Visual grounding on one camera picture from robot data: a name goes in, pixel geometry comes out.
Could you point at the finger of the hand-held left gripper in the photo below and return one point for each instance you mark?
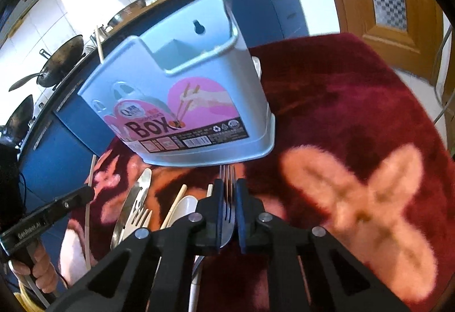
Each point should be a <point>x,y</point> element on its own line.
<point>73,201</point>

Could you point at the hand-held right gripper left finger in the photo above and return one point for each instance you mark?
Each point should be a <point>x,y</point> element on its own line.
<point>217,216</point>

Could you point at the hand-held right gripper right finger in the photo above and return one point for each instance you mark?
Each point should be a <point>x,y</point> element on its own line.
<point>243,219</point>

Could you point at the metal fork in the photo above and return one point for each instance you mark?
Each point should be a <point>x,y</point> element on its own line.
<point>228,191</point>

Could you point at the white plastic spoon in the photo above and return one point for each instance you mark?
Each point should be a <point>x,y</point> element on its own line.
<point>186,208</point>

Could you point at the wooden fork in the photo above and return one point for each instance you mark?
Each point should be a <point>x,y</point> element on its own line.
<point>140,218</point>

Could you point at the light blue utensil box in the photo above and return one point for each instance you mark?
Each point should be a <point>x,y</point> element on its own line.
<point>142,59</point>

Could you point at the person's left hand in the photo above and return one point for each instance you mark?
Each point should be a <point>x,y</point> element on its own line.
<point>42,264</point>

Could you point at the metal table knife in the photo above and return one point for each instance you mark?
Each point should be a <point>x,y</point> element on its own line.
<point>133,196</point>

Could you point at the black wok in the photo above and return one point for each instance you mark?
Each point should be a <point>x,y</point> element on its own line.
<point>19,118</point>
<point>62,57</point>

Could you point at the red printed blanket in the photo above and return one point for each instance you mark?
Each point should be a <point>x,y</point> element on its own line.
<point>337,91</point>

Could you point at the metal colander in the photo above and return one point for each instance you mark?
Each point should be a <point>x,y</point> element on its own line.
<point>129,7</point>

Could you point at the blue base cabinets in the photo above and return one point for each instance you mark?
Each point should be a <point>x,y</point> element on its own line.
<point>270,2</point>

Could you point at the wooden door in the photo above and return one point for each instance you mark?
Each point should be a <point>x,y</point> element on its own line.
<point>419,13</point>

